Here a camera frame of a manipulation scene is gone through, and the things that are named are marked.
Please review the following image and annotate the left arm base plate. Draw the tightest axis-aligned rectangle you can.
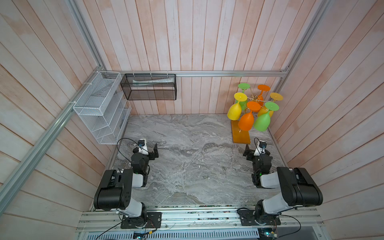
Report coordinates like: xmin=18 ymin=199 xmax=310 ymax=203
xmin=121 ymin=212 xmax=162 ymax=229

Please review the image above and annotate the yellow wine glass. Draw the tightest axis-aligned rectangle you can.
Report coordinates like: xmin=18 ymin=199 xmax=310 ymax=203
xmin=258 ymin=93 xmax=284 ymax=117
xmin=227 ymin=93 xmax=248 ymax=121

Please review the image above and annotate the left yellow wine glass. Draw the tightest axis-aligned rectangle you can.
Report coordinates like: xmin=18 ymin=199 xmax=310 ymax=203
xmin=227 ymin=93 xmax=248 ymax=121

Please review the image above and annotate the left camera cable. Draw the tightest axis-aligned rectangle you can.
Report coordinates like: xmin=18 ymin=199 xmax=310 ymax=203
xmin=116 ymin=137 xmax=142 ymax=164

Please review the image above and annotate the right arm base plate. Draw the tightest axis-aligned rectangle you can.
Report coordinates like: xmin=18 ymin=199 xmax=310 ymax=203
xmin=237 ymin=208 xmax=281 ymax=226

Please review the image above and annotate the right yellow wine glass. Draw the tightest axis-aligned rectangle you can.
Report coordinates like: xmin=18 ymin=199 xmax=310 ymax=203
xmin=258 ymin=93 xmax=284 ymax=117

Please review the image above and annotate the green wine glass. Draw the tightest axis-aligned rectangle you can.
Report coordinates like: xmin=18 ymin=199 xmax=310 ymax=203
xmin=254 ymin=102 xmax=280 ymax=132
xmin=238 ymin=83 xmax=251 ymax=112

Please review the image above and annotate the orange wooden rack base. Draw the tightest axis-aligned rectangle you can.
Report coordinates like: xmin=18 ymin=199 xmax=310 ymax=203
xmin=231 ymin=121 xmax=251 ymax=145

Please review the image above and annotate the white mesh shelf organizer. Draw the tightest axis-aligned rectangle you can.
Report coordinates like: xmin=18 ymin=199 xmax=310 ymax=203
xmin=74 ymin=71 xmax=132 ymax=145

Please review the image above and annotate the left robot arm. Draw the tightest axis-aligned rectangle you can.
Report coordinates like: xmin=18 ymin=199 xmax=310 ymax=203
xmin=94 ymin=140 xmax=159 ymax=222

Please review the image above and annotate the black mesh wall basket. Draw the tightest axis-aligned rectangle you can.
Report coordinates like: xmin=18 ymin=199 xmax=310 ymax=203
xmin=120 ymin=73 xmax=177 ymax=101

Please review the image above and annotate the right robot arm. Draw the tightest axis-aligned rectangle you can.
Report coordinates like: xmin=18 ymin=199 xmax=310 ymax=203
xmin=239 ymin=141 xmax=323 ymax=226

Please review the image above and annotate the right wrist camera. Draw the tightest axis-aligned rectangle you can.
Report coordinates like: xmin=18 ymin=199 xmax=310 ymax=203
xmin=256 ymin=140 xmax=267 ymax=156

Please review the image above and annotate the orange wine glass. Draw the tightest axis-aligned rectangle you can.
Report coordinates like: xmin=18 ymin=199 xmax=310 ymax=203
xmin=256 ymin=85 xmax=271 ymax=112
xmin=238 ymin=101 xmax=261 ymax=131

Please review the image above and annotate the aluminium mounting rail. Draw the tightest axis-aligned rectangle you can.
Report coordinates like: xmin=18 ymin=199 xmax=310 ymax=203
xmin=76 ymin=205 xmax=325 ymax=233

